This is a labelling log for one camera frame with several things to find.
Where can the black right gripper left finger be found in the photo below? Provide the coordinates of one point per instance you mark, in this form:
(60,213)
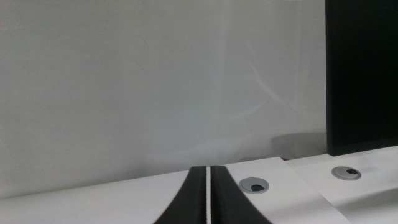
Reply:
(189,202)

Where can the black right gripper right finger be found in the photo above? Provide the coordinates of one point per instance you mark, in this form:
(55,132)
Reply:
(230,202)

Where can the white backdrop curtain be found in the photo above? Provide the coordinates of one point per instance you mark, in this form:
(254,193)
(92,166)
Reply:
(124,87)

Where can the black monitor panel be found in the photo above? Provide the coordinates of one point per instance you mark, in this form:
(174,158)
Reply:
(362,77)

